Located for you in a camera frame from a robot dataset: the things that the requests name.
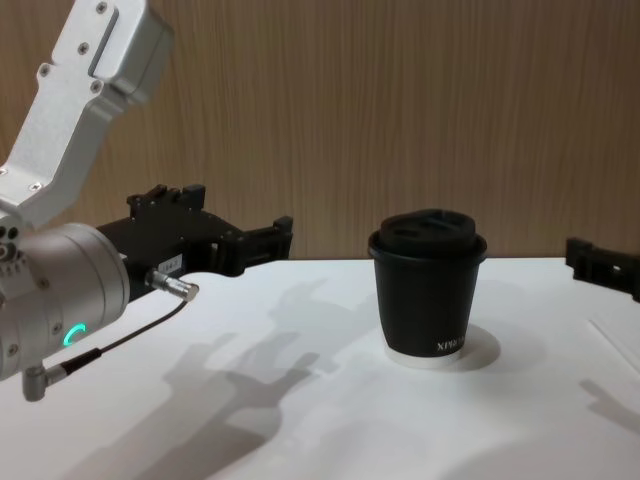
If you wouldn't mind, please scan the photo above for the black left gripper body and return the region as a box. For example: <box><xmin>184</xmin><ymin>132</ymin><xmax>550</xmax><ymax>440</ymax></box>
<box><xmin>96</xmin><ymin>183</ymin><xmax>242</xmax><ymax>304</ymax></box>

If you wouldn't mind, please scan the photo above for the black paper cup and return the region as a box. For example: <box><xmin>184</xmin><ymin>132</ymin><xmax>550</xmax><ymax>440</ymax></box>
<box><xmin>368</xmin><ymin>234</ymin><xmax>489</xmax><ymax>370</ymax></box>

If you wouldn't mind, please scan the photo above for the black plastic cup lid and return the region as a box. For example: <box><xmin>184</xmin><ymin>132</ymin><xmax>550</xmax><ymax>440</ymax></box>
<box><xmin>368</xmin><ymin>205</ymin><xmax>489</xmax><ymax>264</ymax></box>

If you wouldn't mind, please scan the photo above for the thin dark wrist cable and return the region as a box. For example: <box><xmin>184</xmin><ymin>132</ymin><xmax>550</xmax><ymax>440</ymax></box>
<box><xmin>22</xmin><ymin>269</ymin><xmax>200</xmax><ymax>402</ymax></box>

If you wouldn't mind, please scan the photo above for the round white coaster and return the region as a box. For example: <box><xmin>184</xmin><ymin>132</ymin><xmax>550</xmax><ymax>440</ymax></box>
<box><xmin>383</xmin><ymin>323</ymin><xmax>502</xmax><ymax>373</ymax></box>

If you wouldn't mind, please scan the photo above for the white table cloth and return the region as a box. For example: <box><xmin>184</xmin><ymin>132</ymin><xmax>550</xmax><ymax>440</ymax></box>
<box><xmin>0</xmin><ymin>256</ymin><xmax>640</xmax><ymax>480</ymax></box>

